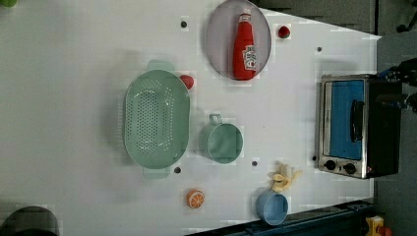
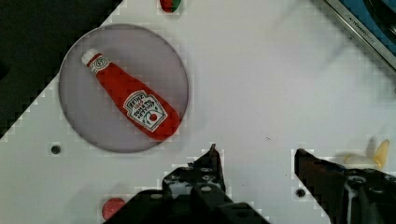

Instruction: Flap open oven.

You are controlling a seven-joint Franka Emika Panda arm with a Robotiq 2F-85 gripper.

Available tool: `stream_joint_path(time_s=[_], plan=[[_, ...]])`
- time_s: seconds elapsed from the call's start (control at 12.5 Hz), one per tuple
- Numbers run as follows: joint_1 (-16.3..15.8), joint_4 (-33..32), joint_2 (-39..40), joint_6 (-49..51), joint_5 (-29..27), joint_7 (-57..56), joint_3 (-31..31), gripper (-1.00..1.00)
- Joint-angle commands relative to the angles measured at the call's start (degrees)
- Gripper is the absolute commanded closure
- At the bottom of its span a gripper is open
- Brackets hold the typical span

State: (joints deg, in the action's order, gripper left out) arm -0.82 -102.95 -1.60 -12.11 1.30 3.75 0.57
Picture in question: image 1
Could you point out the black cylinder post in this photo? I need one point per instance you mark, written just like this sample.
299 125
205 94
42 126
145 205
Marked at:
31 221

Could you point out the grey oval plate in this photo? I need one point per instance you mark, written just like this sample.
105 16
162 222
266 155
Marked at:
221 31

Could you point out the red toy tomato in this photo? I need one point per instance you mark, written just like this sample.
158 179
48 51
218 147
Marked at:
187 80

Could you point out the toy orange half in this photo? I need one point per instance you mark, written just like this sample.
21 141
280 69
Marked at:
195 198

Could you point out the green cup with handle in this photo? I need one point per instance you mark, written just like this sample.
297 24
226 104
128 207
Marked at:
219 141

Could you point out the black and silver toaster oven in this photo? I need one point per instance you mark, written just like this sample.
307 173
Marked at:
359 126

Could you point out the green plastic colander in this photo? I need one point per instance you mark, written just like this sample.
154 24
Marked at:
156 120

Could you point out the red toy strawberry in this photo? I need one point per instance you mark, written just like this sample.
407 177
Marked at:
283 32

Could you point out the red ketchup bottle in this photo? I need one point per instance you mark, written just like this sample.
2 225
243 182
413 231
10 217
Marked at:
244 61

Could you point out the yellow and red toy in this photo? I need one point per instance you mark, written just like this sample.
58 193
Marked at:
377 227

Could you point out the peeled toy banana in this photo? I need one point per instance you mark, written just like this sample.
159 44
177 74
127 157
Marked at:
283 178

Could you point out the green cylinder object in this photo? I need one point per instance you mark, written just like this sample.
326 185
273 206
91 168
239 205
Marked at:
8 3

